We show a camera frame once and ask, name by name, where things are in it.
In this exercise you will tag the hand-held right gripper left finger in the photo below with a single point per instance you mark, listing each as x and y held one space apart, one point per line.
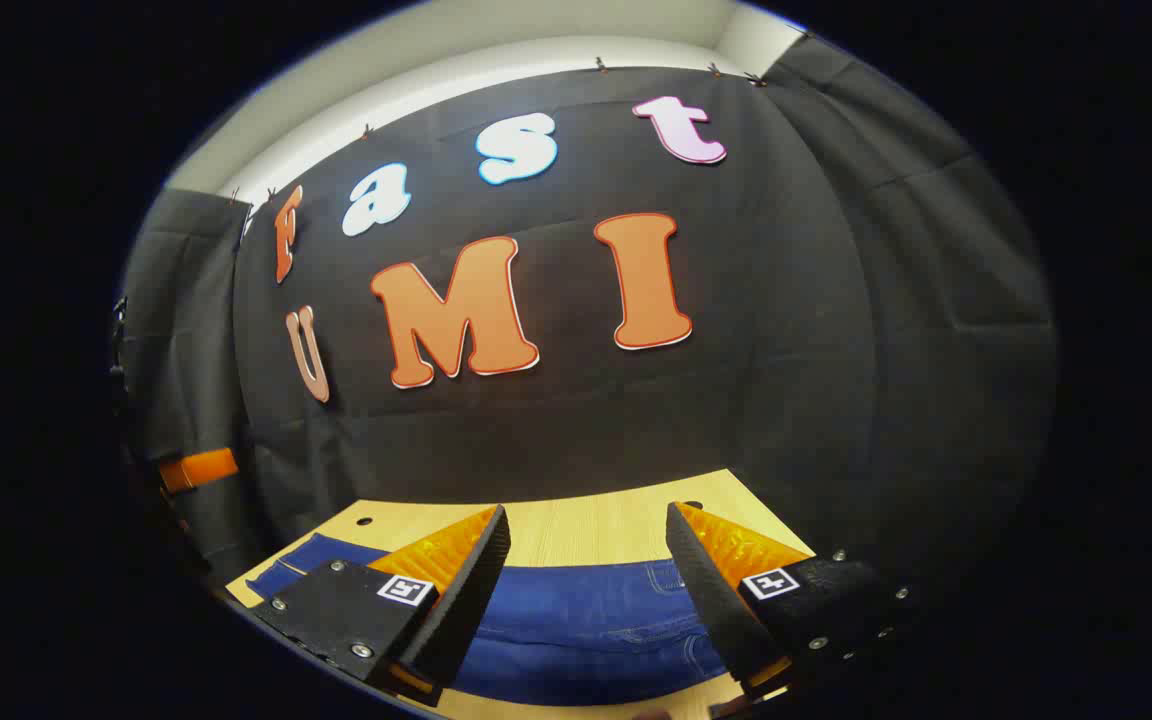
466 600

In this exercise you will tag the blue denim jeans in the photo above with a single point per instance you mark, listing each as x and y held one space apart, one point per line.
586 620

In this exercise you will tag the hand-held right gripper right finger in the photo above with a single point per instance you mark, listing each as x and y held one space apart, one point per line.
711 600

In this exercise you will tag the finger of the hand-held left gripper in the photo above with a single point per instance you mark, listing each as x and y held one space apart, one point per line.
198 470

